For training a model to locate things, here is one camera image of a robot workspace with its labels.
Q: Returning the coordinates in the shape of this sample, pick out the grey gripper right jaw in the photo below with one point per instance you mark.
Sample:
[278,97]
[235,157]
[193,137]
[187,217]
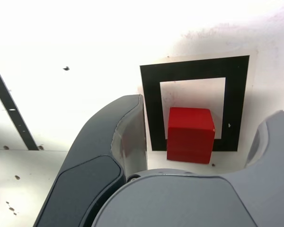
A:
[180,201]

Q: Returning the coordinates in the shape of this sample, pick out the black tape strip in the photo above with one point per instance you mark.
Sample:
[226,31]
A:
[11,111]

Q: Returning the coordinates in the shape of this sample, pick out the red cube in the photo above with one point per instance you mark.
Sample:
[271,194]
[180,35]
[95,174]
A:
[190,139]

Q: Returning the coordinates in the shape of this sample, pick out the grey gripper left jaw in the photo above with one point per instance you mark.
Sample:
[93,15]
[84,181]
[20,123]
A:
[90,170]

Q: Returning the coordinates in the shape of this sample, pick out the black tape square outline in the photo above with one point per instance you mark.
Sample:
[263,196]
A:
[151,94]

